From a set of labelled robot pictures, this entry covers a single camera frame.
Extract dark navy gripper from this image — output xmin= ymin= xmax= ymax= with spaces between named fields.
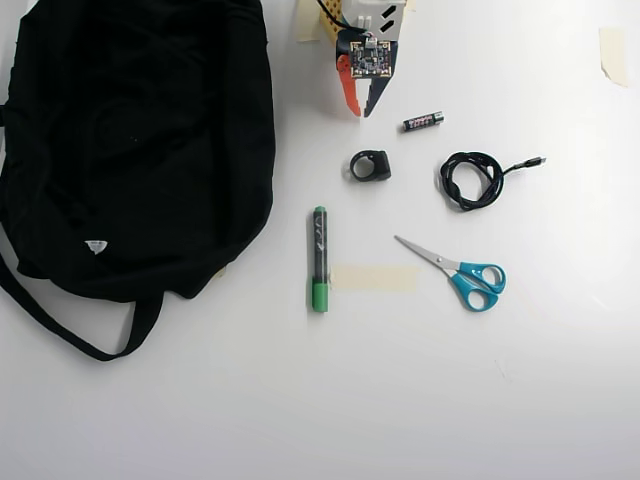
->
xmin=335 ymin=28 xmax=401 ymax=119

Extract blue-handled scissors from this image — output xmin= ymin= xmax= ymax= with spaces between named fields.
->
xmin=393 ymin=234 xmax=508 ymax=313

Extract yellow perforated robot base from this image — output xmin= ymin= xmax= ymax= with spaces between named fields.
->
xmin=314 ymin=0 xmax=347 ymax=44

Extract torn beige masking tape strip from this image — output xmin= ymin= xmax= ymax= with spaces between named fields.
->
xmin=598 ymin=27 xmax=629 ymax=89

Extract black ring-shaped plastic part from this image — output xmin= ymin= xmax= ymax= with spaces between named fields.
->
xmin=348 ymin=148 xmax=393 ymax=183

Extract black fabric bag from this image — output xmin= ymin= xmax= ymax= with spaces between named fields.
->
xmin=0 ymin=0 xmax=278 ymax=363

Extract bare camera circuit board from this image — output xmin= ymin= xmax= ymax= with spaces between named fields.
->
xmin=349 ymin=38 xmax=392 ymax=79

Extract black coiled USB cable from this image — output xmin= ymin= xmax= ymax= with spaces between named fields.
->
xmin=438 ymin=151 xmax=547 ymax=213

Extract long beige masking tape strip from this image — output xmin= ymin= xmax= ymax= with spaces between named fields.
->
xmin=329 ymin=264 xmax=419 ymax=294

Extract black AAA battery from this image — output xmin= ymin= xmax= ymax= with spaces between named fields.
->
xmin=400 ymin=112 xmax=445 ymax=134

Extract beige masking tape piece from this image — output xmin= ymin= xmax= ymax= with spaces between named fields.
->
xmin=292 ymin=0 xmax=324 ymax=44

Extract green marker pen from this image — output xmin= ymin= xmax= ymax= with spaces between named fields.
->
xmin=306 ymin=204 xmax=332 ymax=315

